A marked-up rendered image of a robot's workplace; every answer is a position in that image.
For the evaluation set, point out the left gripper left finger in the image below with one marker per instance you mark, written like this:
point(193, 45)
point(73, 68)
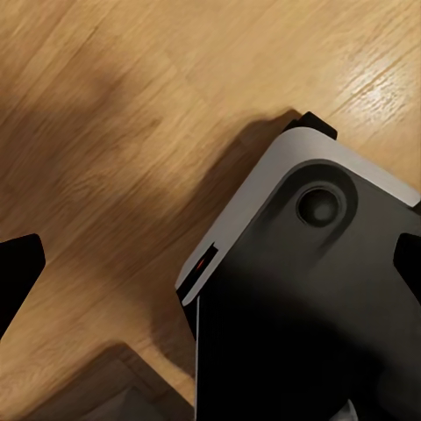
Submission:
point(21, 262)

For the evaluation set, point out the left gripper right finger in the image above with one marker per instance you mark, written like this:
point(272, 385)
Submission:
point(407, 261)

